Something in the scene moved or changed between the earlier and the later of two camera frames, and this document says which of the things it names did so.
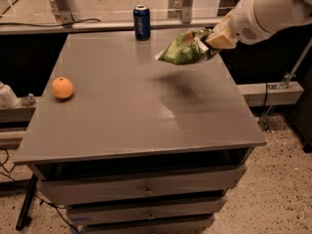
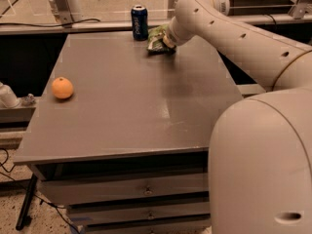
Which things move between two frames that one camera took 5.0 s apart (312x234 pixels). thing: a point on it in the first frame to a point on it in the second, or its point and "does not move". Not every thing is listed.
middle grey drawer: (149, 212) does not move
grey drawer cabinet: (132, 144) does not move
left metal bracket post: (62, 11) does not move
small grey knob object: (28, 100) does not move
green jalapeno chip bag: (189, 48) to (156, 43)
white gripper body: (242, 23) to (169, 40)
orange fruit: (62, 88) does not move
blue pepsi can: (141, 21) does not move
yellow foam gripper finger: (220, 37) to (172, 45)
